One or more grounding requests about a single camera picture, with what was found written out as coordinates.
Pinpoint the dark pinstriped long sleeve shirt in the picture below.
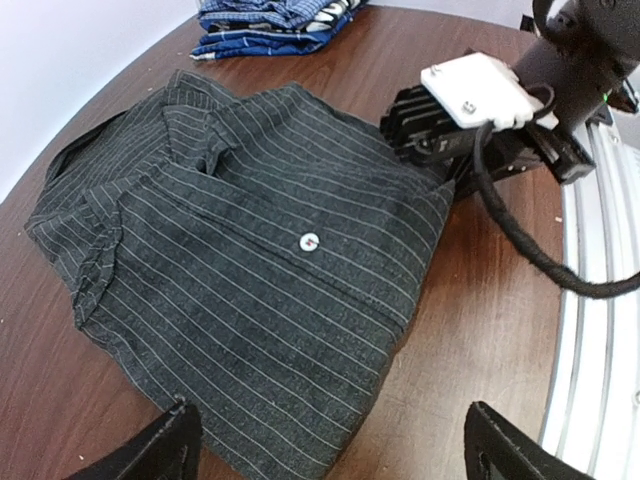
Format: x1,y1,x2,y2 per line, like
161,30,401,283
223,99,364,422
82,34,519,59
25,71,454,479

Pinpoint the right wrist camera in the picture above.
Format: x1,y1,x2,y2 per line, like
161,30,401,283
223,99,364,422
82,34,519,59
379,52,559,166

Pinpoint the navy shirt white print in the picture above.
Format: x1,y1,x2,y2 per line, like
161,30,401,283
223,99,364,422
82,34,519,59
190,11,353,61

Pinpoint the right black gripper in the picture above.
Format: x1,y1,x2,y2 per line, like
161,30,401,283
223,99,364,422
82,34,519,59
439,0,640,201

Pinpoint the right black camera cable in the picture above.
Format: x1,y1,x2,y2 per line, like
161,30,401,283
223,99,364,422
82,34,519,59
472,82,640,300

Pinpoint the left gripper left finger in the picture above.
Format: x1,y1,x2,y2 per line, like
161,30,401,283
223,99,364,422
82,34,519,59
70,399,202,480

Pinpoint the blue checkered shirt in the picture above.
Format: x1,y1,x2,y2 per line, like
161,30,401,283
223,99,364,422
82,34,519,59
197,0,367,31

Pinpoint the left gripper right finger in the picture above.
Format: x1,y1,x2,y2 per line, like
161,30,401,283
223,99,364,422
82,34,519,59
464,401,592,480

